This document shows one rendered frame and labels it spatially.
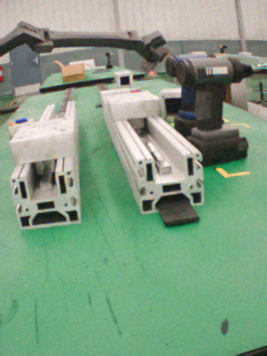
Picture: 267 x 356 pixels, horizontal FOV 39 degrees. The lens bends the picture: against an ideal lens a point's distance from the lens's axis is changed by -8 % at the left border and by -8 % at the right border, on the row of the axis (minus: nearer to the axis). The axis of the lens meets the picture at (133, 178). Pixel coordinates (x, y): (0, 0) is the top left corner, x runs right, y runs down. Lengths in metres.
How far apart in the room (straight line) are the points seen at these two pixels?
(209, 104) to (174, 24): 11.97
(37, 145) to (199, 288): 0.36
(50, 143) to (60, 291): 0.28
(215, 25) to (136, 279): 12.88
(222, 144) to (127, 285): 0.44
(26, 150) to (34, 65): 11.70
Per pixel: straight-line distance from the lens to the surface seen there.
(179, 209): 0.60
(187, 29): 12.90
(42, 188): 0.64
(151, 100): 0.90
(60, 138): 0.64
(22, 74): 12.39
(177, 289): 0.43
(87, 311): 0.42
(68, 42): 1.42
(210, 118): 0.81
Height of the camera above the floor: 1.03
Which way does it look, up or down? 19 degrees down
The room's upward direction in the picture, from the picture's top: 6 degrees counter-clockwise
